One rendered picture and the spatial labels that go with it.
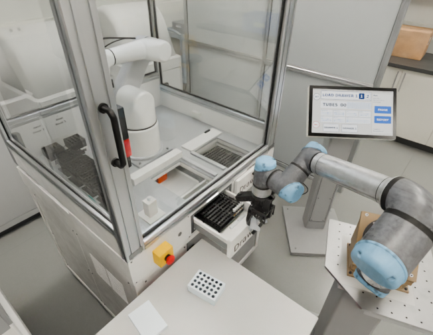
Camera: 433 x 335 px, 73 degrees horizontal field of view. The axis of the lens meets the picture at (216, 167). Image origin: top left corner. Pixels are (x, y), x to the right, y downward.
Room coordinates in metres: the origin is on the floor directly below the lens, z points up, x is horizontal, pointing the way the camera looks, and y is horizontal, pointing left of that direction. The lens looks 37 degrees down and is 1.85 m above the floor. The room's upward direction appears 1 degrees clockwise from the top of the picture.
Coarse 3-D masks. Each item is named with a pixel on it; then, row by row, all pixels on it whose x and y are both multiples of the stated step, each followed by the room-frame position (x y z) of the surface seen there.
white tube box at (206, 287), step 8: (200, 272) 0.71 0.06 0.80; (192, 280) 0.67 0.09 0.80; (200, 280) 0.67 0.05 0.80; (208, 280) 0.67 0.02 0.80; (216, 280) 0.67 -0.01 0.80; (192, 288) 0.64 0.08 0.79; (200, 288) 0.64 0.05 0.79; (208, 288) 0.65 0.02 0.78; (216, 288) 0.64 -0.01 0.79; (224, 288) 0.65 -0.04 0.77; (200, 296) 0.62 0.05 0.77; (208, 296) 0.60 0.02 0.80; (216, 296) 0.60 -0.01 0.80
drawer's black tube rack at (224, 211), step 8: (216, 200) 1.02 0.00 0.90; (224, 200) 1.03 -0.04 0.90; (232, 200) 1.03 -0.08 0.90; (208, 208) 0.97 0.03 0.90; (216, 208) 1.00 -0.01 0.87; (224, 208) 0.97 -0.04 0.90; (232, 208) 1.00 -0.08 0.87; (200, 216) 0.95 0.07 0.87; (208, 216) 0.92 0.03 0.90; (216, 216) 0.92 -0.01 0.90; (224, 216) 0.92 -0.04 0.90; (232, 216) 0.95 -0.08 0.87; (208, 224) 0.90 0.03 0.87; (216, 224) 0.87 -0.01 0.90; (224, 224) 0.90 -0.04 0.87
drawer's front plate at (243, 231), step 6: (258, 222) 0.92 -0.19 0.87; (240, 228) 0.83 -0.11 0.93; (246, 228) 0.84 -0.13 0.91; (234, 234) 0.80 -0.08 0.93; (240, 234) 0.81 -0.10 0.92; (246, 234) 0.85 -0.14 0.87; (228, 240) 0.77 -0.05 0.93; (234, 240) 0.78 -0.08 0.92; (240, 240) 0.81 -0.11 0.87; (246, 240) 0.85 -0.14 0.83; (228, 246) 0.76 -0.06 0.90; (234, 246) 0.78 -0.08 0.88; (240, 246) 0.81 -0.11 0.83; (228, 252) 0.76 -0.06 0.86; (234, 252) 0.78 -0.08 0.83
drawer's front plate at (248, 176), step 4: (252, 168) 1.24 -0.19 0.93; (248, 172) 1.21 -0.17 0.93; (252, 172) 1.23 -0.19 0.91; (240, 176) 1.17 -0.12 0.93; (244, 176) 1.17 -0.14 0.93; (248, 176) 1.20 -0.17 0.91; (252, 176) 1.24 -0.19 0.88; (236, 180) 1.14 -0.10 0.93; (240, 180) 1.15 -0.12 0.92; (244, 180) 1.18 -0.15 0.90; (248, 180) 1.21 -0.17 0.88; (236, 184) 1.13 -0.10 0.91; (240, 184) 1.15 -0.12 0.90; (244, 184) 1.18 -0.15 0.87; (236, 188) 1.13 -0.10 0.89; (236, 192) 1.13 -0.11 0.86
